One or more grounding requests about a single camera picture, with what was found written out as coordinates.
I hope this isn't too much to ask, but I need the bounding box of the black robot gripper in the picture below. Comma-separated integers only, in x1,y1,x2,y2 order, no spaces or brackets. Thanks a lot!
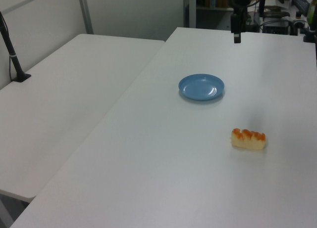
230,5,247,44

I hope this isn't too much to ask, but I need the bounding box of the blue round plate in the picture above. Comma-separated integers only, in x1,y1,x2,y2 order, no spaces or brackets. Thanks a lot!
178,73,225,102

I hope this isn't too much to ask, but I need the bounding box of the bread with orange crust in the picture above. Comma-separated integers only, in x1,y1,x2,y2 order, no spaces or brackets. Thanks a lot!
230,128,267,151

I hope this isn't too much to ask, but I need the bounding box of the black computer box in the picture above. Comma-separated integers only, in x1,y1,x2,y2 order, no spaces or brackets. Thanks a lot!
262,20,291,36

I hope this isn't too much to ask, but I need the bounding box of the black monitor stand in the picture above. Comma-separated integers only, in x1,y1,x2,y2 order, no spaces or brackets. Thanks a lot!
258,0,267,19

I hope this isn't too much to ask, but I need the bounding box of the black keyboard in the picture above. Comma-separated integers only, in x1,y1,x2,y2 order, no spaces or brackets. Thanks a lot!
291,0,311,14

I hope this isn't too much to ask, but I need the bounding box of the green bottle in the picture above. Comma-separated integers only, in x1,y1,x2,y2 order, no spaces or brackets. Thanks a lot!
306,0,317,31

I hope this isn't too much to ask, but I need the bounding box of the grey metal shelf frame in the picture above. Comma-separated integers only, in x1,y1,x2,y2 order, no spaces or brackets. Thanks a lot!
183,0,198,29

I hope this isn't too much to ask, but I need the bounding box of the black table clamp mount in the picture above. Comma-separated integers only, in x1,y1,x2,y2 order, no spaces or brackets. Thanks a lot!
302,27,317,44

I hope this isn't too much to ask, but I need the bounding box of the grey metal wall post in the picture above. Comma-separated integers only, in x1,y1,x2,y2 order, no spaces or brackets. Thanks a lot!
77,0,95,36

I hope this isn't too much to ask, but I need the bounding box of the black camera stand pole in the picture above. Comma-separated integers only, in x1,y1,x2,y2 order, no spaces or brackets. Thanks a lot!
0,10,32,84

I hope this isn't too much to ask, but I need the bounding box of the thin black cable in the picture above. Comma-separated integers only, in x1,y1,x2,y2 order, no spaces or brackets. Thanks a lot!
9,55,16,82

